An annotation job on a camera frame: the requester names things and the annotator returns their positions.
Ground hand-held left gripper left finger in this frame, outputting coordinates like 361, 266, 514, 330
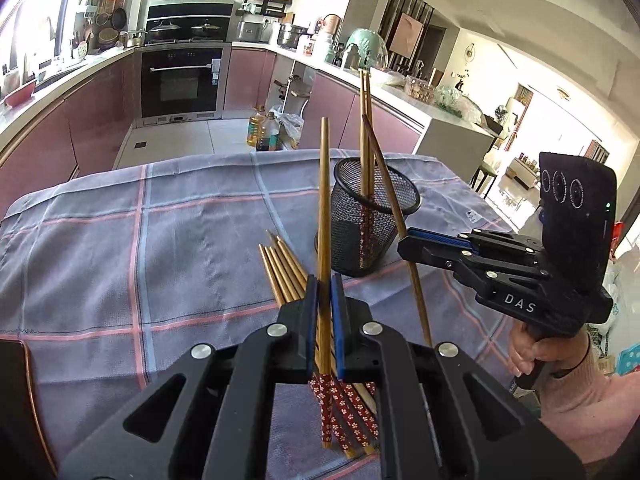
60, 275, 321, 480

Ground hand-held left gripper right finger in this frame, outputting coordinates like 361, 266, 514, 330
330, 276, 586, 480

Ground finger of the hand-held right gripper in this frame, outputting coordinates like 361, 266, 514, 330
407, 227, 543, 256
397, 235, 553, 283

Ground wooden chopstick red patterned handle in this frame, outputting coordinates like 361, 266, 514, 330
364, 71, 375, 271
258, 244, 358, 459
267, 230, 378, 448
361, 114, 434, 348
276, 235, 379, 436
264, 245, 371, 453
317, 117, 333, 450

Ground black mesh utensil holder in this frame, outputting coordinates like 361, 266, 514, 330
314, 156, 422, 278

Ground person's right forearm pink sleeve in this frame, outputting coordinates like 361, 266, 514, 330
537, 340, 640, 461

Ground person's right hand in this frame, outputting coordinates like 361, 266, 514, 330
507, 325, 591, 377

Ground white plastic bag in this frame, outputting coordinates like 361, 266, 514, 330
602, 247, 640, 346

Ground green stool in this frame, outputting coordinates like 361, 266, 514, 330
470, 162, 496, 196

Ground teal patterned box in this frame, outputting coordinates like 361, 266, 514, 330
614, 344, 640, 377

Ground crumpled plastic bags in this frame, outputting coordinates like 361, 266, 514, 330
435, 85, 483, 123

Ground grey checked tablecloth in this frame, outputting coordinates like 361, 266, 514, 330
0, 147, 518, 480

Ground clear food container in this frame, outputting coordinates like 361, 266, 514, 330
404, 76, 436, 103

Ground pink base cabinets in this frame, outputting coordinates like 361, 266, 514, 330
0, 50, 138, 211
300, 67, 496, 186

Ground dark cooking oil bottle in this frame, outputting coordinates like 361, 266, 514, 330
256, 111, 280, 152

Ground clear plastic bag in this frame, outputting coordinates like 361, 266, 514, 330
275, 112, 305, 148

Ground yellow cooking oil bottle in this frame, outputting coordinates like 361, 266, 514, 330
247, 106, 268, 148

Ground stainless steel stockpot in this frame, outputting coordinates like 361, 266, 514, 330
277, 24, 307, 50

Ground black built-in oven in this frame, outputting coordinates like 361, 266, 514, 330
141, 49, 224, 120

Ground silver countertop appliance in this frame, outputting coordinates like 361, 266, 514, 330
236, 21, 266, 42

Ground black pan with glass lid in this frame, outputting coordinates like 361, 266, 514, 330
191, 20, 227, 38
148, 20, 181, 41

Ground dark brown board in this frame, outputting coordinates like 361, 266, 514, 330
0, 340, 57, 480

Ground black integrated stove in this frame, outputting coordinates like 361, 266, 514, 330
147, 4, 236, 43

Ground pink bowl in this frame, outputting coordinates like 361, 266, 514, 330
2, 80, 38, 106

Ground kitchen window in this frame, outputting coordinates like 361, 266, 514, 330
0, 0, 81, 81

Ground pink framed wall picture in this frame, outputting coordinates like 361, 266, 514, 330
395, 12, 423, 58

